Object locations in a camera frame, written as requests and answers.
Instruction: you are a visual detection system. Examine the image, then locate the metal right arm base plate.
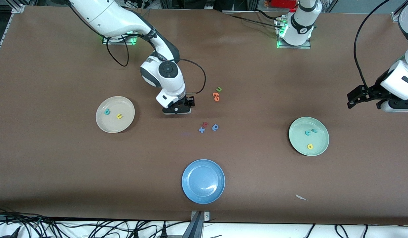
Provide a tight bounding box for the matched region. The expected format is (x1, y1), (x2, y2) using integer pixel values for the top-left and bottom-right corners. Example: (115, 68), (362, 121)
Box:
(101, 31), (139, 46)

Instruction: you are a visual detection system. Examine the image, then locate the red box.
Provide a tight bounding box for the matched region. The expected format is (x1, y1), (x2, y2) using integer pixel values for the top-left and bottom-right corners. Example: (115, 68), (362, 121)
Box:
(265, 0), (298, 9)

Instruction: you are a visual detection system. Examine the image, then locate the dark metal beam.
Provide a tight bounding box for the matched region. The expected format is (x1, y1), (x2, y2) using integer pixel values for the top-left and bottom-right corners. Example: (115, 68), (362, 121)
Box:
(181, 212), (204, 238)

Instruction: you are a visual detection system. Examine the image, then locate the light green plate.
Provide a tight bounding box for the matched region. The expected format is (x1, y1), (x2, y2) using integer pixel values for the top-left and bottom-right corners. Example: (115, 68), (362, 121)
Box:
(288, 116), (330, 157)

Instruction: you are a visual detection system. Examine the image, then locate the blue plate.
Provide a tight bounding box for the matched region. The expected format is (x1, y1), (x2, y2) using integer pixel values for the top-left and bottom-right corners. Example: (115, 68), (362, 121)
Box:
(181, 159), (226, 204)

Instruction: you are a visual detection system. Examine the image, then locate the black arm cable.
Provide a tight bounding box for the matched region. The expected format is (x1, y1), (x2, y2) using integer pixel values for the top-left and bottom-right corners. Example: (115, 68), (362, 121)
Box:
(106, 35), (207, 96)
(353, 0), (389, 88)

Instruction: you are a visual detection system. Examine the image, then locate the silver mounting bracket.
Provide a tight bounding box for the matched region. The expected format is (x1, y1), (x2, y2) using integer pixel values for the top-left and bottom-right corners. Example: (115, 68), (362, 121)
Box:
(191, 211), (210, 222)

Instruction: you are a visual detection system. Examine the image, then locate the brown table cover sheet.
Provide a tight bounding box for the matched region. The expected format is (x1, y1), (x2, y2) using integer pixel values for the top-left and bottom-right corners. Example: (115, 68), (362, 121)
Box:
(0, 5), (408, 226)

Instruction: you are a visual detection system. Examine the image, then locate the beige brown plate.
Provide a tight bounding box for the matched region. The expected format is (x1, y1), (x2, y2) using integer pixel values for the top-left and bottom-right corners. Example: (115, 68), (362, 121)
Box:
(95, 96), (135, 134)

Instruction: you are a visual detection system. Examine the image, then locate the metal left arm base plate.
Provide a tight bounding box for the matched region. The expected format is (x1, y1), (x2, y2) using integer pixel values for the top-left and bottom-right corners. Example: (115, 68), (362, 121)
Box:
(275, 18), (312, 50)

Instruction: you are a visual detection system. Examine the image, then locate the aluminium frame rail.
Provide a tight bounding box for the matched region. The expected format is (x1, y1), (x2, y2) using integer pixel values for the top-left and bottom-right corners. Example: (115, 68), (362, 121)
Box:
(0, 4), (26, 65)

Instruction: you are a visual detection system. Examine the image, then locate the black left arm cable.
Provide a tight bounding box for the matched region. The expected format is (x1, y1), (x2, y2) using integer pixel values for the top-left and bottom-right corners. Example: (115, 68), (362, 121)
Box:
(353, 0), (389, 88)

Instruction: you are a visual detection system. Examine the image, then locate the black cable on table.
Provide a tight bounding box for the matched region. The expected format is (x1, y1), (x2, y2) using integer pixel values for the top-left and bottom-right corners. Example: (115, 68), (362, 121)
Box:
(224, 10), (283, 28)

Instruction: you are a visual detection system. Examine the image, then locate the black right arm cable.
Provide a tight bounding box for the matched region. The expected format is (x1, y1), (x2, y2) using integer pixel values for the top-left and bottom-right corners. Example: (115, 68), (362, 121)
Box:
(106, 35), (207, 96)

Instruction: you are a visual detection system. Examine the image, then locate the aluminium profile corner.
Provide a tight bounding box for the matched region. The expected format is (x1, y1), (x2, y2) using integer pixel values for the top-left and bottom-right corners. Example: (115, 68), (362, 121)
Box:
(390, 0), (406, 23)

